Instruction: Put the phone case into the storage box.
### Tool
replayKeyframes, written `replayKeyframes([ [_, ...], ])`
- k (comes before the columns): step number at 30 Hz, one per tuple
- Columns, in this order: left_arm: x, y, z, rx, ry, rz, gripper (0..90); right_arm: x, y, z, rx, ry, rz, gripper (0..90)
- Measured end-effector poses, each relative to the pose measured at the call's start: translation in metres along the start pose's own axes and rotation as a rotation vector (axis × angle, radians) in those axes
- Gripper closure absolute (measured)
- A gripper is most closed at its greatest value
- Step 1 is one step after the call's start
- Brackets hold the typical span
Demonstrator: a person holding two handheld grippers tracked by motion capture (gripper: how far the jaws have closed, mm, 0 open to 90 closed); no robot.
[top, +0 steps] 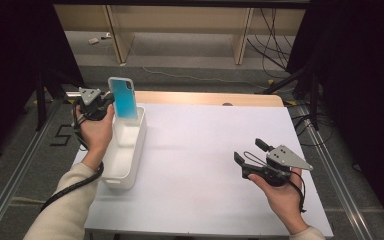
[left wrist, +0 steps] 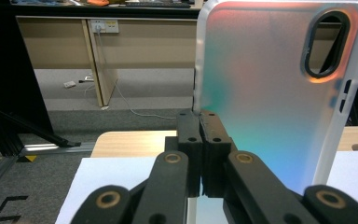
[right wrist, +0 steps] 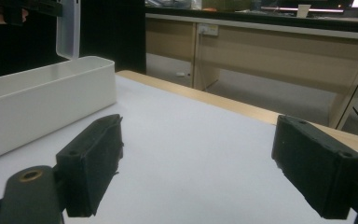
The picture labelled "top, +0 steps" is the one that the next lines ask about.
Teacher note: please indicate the black curtain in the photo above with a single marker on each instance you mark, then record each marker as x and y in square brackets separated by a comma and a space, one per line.
[10, 66]
[363, 83]

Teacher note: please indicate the blue translucent phone case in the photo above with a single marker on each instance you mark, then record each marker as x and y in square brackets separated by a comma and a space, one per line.
[124, 98]

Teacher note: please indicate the person's left hand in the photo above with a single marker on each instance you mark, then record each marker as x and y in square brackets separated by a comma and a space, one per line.
[96, 133]

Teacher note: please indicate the person's right hand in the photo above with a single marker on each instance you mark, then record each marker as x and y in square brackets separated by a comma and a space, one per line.
[285, 200]

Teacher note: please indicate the white plastic storage bin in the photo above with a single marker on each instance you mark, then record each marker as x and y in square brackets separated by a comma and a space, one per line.
[123, 156]

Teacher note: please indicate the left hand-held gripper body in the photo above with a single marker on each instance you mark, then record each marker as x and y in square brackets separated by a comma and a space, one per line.
[91, 106]

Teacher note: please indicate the small dark floor adapter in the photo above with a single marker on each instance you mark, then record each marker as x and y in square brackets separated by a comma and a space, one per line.
[106, 35]

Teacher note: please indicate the black metal stand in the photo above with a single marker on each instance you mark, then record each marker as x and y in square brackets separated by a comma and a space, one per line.
[41, 100]

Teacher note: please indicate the small grey floor box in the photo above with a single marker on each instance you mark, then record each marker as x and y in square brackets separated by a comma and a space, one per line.
[93, 41]

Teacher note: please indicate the beige wooden shelf unit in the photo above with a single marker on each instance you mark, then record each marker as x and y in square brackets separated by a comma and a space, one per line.
[180, 18]

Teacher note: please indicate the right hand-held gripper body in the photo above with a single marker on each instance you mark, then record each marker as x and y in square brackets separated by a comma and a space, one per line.
[288, 158]

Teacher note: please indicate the black tripod stand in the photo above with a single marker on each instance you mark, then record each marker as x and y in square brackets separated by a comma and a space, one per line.
[313, 96]

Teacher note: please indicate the aluminium floor rail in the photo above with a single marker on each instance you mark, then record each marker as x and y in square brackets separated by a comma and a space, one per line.
[16, 173]
[340, 180]

